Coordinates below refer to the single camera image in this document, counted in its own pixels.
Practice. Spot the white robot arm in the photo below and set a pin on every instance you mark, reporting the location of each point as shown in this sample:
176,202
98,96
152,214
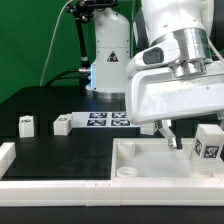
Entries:
181,25

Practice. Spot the white square table top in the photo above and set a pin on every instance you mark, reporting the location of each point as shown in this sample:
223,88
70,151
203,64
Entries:
151,158

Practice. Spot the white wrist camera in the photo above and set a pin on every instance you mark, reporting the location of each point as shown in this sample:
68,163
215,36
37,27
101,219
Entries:
151,58

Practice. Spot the white U-shaped fence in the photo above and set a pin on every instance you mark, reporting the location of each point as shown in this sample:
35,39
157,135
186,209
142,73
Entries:
203,191

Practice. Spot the white marker sheet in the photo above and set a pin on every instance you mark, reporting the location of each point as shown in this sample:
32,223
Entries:
100,120

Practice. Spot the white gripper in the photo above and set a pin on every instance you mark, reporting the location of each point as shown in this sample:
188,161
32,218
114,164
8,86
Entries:
156,94

